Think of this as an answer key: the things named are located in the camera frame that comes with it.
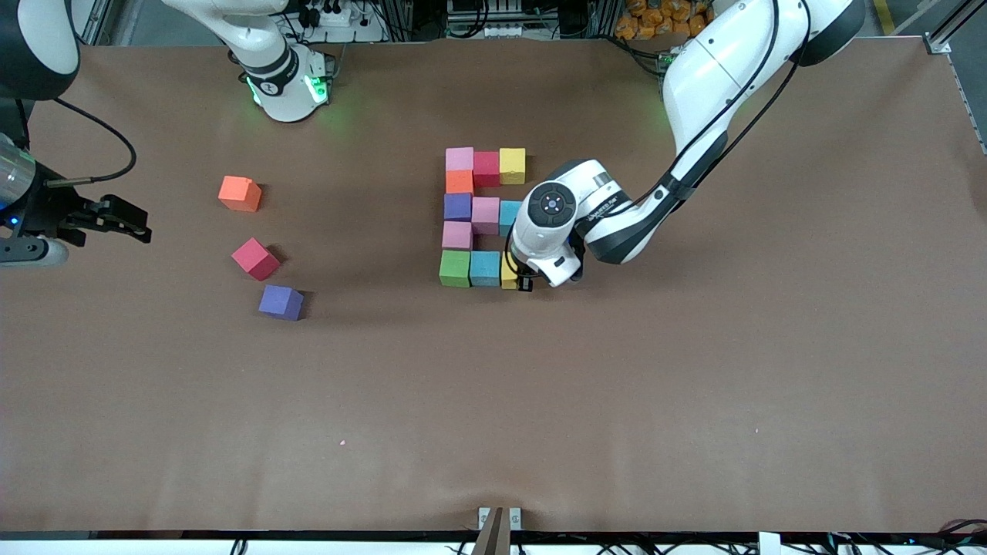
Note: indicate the blue foam cube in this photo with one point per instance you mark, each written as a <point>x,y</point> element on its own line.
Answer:
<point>507,217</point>
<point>486,268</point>

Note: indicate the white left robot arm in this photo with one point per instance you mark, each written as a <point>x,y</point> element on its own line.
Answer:
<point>725,62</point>

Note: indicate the pink foam cube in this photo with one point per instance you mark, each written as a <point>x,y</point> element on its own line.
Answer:
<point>457,235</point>
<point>459,158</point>
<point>486,216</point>

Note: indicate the grey electronics box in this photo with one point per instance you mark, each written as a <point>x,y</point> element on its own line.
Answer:
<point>486,29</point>

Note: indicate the white power strip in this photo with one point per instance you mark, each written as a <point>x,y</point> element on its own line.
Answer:
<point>335,15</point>

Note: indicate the yellow foam cube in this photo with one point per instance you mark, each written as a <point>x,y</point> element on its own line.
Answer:
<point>513,166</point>
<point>507,274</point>

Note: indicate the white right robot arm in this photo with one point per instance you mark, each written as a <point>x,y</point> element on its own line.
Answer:
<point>270,69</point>

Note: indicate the white table frame rail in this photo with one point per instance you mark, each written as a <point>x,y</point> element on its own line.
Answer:
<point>154,549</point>

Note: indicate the green foam cube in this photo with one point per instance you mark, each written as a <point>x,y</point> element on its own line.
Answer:
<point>455,268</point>

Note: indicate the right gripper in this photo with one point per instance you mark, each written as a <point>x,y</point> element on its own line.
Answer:
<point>48,211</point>

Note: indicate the purple foam cube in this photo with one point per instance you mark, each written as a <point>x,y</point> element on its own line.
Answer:
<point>281,302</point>
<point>458,206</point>

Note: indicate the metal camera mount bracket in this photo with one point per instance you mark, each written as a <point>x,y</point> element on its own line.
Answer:
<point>500,524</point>

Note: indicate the orange foam cube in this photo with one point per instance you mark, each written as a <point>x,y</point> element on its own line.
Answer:
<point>459,182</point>
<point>240,194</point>

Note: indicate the bag of orange items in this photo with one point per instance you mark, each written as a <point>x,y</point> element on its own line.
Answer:
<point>655,19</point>

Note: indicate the aluminium frame profile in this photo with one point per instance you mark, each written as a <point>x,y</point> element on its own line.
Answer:
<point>937,45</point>
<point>96,23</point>

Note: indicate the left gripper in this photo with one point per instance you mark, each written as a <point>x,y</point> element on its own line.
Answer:
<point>525,283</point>

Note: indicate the red foam cube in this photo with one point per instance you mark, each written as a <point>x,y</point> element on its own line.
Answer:
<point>255,259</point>
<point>486,168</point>

